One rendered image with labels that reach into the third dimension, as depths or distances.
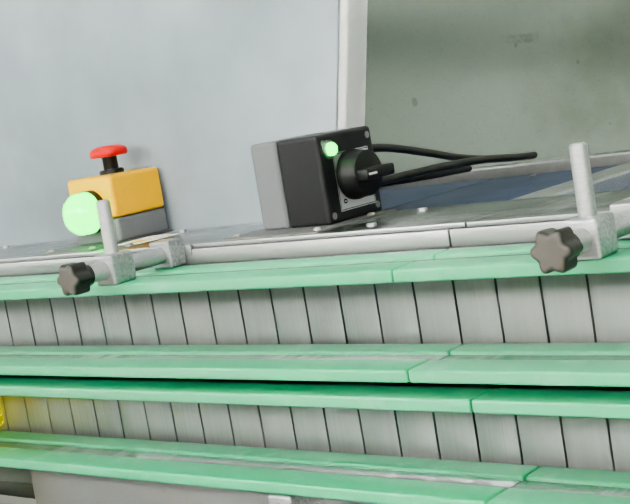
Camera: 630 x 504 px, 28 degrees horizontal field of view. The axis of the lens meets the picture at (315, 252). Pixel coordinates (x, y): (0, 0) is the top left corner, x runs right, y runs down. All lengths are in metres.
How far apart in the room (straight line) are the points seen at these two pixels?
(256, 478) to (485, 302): 0.24
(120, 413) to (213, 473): 0.22
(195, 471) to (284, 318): 0.15
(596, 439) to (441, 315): 0.15
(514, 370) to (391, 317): 0.18
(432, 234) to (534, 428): 0.17
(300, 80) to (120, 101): 0.25
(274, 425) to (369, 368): 0.21
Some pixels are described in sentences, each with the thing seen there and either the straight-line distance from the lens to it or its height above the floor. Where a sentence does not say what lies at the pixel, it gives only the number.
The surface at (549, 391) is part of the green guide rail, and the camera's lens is 0.88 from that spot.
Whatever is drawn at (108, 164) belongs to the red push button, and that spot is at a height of 0.80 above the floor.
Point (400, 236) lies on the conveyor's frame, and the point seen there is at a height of 0.88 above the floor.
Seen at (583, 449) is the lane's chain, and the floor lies 0.88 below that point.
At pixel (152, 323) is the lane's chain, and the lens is 1.21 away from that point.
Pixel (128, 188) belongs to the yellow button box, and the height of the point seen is 0.80.
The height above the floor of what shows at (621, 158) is 0.25.
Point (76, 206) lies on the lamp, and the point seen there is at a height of 0.85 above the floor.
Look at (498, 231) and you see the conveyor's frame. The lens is 0.94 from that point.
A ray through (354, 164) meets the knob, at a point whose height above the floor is 0.81.
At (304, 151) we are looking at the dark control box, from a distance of 1.10.
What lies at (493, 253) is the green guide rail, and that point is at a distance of 0.91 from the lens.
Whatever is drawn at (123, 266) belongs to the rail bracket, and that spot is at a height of 0.96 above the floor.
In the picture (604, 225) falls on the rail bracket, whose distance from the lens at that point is 0.81.
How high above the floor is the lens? 1.67
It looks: 49 degrees down
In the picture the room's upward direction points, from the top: 107 degrees counter-clockwise
